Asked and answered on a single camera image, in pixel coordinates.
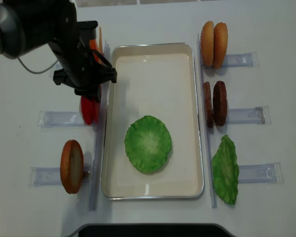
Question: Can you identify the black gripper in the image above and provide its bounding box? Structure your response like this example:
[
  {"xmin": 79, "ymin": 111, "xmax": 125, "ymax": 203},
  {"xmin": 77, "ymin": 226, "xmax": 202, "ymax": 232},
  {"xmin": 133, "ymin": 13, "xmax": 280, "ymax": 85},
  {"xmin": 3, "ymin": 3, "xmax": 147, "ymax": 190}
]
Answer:
[{"xmin": 48, "ymin": 21, "xmax": 117, "ymax": 103}]

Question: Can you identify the red tomato slice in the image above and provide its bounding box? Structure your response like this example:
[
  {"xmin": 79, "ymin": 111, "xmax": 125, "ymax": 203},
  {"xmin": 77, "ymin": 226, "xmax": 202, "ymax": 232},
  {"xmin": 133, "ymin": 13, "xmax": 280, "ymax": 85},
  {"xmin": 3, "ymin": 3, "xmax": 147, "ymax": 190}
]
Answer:
[{"xmin": 80, "ymin": 96, "xmax": 93, "ymax": 125}]

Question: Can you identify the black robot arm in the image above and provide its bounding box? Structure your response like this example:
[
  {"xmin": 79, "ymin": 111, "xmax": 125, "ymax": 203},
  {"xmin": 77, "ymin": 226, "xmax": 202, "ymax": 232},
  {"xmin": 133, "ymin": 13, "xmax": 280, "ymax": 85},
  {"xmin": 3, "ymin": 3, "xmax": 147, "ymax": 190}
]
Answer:
[{"xmin": 0, "ymin": 0, "xmax": 117, "ymax": 102}]

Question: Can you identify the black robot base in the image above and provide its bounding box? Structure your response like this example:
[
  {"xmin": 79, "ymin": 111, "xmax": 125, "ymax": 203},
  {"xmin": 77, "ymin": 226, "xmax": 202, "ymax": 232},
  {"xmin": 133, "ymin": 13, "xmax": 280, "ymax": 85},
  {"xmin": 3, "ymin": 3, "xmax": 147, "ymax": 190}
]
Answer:
[{"xmin": 69, "ymin": 224, "xmax": 233, "ymax": 237}]

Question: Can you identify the orange cheese slice far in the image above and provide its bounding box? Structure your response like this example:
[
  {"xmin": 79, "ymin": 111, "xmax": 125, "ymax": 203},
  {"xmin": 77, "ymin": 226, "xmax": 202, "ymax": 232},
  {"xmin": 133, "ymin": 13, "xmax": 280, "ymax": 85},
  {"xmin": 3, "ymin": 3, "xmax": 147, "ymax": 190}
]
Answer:
[{"xmin": 89, "ymin": 39, "xmax": 100, "ymax": 63}]

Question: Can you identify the green lettuce leaf on bun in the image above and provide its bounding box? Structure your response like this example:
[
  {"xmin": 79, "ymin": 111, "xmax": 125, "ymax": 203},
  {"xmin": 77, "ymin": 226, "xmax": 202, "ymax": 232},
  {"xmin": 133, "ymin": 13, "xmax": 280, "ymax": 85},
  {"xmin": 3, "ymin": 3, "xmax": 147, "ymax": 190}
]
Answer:
[{"xmin": 124, "ymin": 115, "xmax": 172, "ymax": 174}]

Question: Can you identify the brown meat patty inner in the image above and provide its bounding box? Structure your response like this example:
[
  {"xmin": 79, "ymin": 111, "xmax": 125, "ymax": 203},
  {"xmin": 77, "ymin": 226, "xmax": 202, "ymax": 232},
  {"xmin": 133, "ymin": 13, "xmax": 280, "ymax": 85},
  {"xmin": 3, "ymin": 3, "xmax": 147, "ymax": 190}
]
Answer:
[{"xmin": 203, "ymin": 81, "xmax": 214, "ymax": 128}]

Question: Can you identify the brown meat patty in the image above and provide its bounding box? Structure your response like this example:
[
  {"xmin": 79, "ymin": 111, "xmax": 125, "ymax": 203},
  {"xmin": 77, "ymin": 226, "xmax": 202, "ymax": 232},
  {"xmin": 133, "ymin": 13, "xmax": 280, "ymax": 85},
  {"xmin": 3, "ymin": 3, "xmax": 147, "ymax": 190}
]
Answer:
[
  {"xmin": 213, "ymin": 81, "xmax": 228, "ymax": 126},
  {"xmin": 203, "ymin": 81, "xmax": 214, "ymax": 128}
]

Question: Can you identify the brown meat patty outer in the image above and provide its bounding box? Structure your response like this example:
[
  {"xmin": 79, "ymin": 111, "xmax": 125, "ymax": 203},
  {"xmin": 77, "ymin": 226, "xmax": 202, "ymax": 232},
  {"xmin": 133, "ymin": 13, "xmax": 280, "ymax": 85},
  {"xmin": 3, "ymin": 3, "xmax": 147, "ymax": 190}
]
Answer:
[{"xmin": 213, "ymin": 81, "xmax": 228, "ymax": 126}]

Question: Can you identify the standing green lettuce leaf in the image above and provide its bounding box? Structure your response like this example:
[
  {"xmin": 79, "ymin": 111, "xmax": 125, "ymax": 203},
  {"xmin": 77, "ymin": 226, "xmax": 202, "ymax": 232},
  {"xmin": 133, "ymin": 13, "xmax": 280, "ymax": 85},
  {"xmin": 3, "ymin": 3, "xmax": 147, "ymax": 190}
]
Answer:
[{"xmin": 212, "ymin": 135, "xmax": 239, "ymax": 205}]

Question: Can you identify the white rectangular tray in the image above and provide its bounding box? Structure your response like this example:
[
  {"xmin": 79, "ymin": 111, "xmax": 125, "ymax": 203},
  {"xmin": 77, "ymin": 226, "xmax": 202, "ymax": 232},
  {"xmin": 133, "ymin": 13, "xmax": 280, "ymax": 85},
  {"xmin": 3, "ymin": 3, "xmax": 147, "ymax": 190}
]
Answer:
[{"xmin": 101, "ymin": 43, "xmax": 204, "ymax": 199}]

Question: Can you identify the standing bun half left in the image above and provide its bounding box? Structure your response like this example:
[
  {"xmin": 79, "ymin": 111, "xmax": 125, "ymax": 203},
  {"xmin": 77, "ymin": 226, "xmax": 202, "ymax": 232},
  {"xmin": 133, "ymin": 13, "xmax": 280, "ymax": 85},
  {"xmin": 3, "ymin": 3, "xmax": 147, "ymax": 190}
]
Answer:
[{"xmin": 60, "ymin": 140, "xmax": 84, "ymax": 194}]

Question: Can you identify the clear acrylic rack left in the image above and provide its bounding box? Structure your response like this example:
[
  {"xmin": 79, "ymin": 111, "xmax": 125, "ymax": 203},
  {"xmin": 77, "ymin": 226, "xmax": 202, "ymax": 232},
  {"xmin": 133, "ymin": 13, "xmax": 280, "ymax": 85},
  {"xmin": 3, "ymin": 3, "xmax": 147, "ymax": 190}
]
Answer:
[{"xmin": 27, "ymin": 39, "xmax": 111, "ymax": 211}]

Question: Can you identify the clear acrylic rack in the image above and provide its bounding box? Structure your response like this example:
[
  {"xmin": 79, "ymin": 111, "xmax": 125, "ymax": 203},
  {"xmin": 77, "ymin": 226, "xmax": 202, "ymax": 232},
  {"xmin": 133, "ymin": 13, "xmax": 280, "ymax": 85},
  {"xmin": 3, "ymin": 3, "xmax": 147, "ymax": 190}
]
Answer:
[
  {"xmin": 196, "ymin": 33, "xmax": 284, "ymax": 209},
  {"xmin": 27, "ymin": 39, "xmax": 111, "ymax": 211}
]

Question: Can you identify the bun half outer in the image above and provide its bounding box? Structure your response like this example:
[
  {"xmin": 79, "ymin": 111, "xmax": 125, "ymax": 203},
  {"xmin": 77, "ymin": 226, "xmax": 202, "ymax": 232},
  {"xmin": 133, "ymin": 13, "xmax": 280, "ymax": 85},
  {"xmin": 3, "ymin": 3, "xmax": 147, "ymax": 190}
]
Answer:
[{"xmin": 200, "ymin": 21, "xmax": 214, "ymax": 67}]

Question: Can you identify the sesame bun half inner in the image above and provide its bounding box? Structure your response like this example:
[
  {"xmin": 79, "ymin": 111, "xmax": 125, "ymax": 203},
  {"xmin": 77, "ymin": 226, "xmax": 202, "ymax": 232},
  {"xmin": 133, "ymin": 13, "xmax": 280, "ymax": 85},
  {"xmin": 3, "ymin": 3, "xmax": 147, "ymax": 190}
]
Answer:
[{"xmin": 213, "ymin": 22, "xmax": 228, "ymax": 68}]

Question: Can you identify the clear acrylic rack right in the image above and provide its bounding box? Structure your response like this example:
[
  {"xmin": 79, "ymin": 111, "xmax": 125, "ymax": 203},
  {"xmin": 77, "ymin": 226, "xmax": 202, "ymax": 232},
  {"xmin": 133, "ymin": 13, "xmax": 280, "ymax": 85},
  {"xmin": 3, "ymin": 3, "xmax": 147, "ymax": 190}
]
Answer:
[{"xmin": 196, "ymin": 33, "xmax": 284, "ymax": 209}]

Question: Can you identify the grey cable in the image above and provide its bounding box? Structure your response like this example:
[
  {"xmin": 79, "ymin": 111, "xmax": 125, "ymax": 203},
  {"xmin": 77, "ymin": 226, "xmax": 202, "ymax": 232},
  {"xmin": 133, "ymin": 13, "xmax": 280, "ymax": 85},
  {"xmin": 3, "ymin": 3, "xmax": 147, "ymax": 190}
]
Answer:
[{"xmin": 16, "ymin": 57, "xmax": 58, "ymax": 74}]

